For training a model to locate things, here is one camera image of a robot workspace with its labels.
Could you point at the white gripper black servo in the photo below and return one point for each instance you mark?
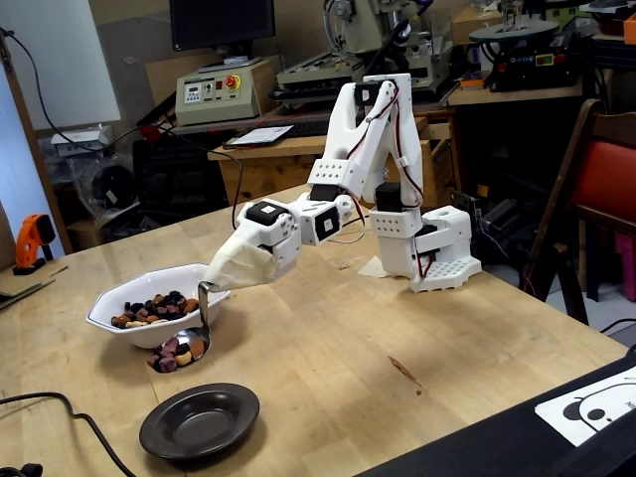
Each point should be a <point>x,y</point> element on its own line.
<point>276,242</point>

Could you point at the bent metal spoon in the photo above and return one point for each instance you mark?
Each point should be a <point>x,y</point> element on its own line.
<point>203,308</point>

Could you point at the small trail mix portion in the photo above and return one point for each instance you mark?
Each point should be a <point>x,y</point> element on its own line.
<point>171,355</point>

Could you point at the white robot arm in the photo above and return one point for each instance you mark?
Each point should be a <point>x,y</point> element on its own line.
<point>447,223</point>

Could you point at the white octagonal bowl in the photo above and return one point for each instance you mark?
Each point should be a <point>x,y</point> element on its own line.
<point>149,284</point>

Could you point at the brown plate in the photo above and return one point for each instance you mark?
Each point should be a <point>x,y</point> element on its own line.
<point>199,422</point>

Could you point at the beige masking tape wrap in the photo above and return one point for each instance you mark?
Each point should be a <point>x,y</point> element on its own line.
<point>238,268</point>

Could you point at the wooden workbench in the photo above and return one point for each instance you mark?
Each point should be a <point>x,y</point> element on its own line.
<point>258,169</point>

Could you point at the beige tape sheet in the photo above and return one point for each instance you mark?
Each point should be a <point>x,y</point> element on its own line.
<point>371,270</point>

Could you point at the white paper sheet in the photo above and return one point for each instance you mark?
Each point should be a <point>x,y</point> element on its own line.
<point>261,135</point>

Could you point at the black keyboard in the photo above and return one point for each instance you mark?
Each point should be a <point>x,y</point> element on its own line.
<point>308,128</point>

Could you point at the black tool case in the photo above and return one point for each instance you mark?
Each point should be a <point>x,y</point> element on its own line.
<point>174,174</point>

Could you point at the beige control box red button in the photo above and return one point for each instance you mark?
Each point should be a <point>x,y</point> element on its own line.
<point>218,107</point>

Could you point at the trail mix pile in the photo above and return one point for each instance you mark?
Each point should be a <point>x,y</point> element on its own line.
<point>149,310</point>

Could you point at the black filament spool in bag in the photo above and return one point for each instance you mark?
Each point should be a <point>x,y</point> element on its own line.
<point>114,186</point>

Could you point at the beige milling machine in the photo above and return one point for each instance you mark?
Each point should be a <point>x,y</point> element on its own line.
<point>358,30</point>

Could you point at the black computer monitor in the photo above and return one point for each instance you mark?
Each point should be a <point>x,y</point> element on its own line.
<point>221,22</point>

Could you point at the small white box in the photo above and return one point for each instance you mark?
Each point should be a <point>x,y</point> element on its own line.
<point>82,139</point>

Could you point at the orange black hand tool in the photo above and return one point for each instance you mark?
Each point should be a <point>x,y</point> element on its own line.
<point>30,233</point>

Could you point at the wooden side bench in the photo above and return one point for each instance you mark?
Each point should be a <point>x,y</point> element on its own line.
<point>517,97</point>

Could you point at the brown cardboard box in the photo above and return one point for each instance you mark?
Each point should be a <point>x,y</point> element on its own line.
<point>469,25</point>

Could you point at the flat cardboard pieces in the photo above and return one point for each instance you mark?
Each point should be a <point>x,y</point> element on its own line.
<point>15,288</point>

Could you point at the white board panel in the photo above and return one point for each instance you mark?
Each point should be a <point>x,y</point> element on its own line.
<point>64,59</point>

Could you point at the black scroll saw machine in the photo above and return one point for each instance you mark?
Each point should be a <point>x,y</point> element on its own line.
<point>536,64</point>

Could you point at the white panda sticker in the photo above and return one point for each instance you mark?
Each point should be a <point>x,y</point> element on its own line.
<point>549,415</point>

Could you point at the wooden chair red cushion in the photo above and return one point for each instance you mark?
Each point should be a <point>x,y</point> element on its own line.
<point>606,174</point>

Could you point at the pink plastic bin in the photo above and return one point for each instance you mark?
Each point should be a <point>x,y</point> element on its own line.
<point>627,268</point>

